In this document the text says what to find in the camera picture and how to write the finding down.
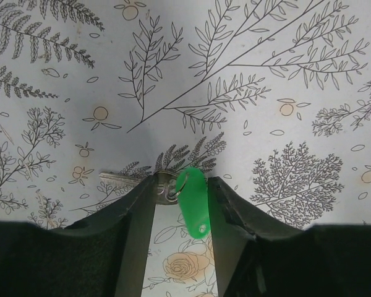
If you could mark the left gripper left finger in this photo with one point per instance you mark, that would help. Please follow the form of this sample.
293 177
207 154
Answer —
103 254

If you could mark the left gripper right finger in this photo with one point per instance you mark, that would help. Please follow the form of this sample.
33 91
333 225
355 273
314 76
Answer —
258 255

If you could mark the green key tag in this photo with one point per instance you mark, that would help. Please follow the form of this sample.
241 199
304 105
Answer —
187 189

